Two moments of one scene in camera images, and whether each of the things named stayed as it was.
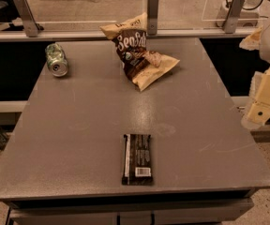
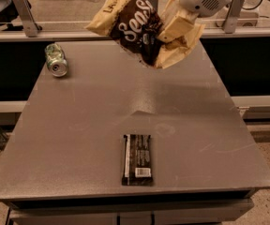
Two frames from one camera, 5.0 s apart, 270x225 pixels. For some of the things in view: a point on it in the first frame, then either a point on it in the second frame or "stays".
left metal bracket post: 32,28 stays
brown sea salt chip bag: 142,67 to 131,18
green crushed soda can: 56,59 stays
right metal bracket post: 234,10 stays
